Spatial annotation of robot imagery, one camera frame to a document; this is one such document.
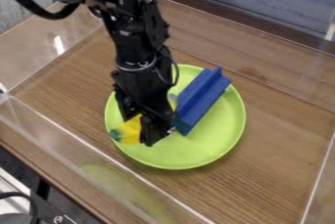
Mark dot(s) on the blue plastic block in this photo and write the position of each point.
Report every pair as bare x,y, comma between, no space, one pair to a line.
197,98

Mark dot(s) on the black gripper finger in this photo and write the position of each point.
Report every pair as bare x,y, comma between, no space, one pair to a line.
155,128
128,105

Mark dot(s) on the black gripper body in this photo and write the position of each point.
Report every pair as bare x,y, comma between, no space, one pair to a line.
148,84

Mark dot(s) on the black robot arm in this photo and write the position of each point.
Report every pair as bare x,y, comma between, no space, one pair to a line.
138,31

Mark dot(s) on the yellow toy banana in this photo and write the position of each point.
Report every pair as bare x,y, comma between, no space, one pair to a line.
126,132

